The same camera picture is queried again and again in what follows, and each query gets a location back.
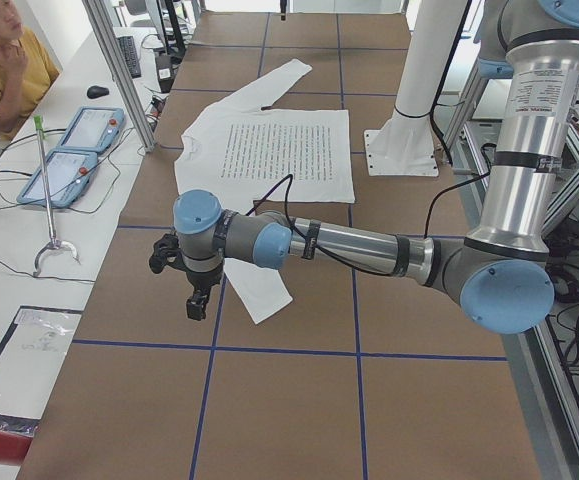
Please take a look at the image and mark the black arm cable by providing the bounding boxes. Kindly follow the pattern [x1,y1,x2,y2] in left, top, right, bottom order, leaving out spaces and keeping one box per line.
[252,173,400,277]

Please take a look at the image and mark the metal reacher grabber tool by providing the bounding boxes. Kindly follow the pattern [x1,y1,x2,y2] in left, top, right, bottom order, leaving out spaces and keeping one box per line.
[33,115,80,278]

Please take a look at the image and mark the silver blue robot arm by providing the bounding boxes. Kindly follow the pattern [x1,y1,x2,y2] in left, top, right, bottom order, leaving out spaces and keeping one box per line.
[173,1,579,334]

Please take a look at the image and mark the black computer mouse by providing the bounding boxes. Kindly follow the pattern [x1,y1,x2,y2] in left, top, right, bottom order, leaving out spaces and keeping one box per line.
[86,85,109,99]

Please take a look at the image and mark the aluminium frame post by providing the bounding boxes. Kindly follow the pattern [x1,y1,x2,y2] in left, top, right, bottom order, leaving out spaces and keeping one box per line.
[82,0,156,153]

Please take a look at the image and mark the clear plastic document sleeve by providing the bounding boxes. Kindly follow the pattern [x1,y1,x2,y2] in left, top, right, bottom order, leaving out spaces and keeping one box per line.
[0,305,82,419]

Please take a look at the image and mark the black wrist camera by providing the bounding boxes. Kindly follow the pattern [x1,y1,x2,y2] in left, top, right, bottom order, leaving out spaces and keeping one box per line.
[148,233,184,274]

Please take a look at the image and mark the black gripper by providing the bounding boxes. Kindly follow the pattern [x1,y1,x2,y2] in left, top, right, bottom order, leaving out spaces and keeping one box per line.
[182,255,224,320]

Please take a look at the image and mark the aluminium frame railing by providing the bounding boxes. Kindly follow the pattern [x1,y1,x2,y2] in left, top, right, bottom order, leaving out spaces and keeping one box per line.
[443,66,579,479]

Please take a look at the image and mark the white long-sleeve printed shirt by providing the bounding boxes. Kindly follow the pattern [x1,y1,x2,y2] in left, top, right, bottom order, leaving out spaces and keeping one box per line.
[173,58,357,326]

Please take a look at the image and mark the blue teach pendant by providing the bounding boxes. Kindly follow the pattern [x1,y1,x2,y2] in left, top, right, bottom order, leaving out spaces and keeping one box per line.
[17,149,98,209]
[58,106,125,154]

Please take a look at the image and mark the person in yellow shirt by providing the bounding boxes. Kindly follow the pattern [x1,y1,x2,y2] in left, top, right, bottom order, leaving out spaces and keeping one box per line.
[0,1,60,141]

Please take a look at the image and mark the lower blue teach pendant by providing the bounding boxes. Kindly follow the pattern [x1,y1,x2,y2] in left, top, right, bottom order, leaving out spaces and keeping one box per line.
[17,149,98,209]

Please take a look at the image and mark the black keyboard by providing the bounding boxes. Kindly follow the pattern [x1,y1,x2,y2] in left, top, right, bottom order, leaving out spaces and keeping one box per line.
[116,35,142,78]

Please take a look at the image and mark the white camera stand column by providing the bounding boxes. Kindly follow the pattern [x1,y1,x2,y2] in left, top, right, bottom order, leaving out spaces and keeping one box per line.
[364,0,470,177]

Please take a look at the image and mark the upper blue teach pendant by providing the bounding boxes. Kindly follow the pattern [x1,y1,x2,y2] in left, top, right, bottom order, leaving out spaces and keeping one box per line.
[58,106,125,154]

